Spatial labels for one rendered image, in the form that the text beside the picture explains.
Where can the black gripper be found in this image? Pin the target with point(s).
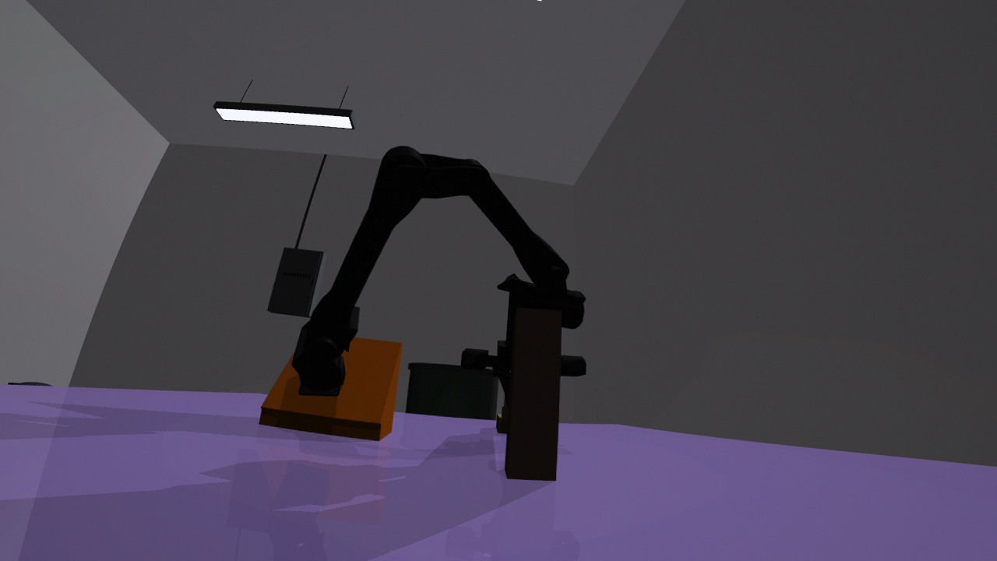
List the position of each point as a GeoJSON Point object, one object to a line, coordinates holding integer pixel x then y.
{"type": "Point", "coordinates": [478, 359]}

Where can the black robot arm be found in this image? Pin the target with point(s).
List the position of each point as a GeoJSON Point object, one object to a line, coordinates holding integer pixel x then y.
{"type": "Point", "coordinates": [405, 177]}

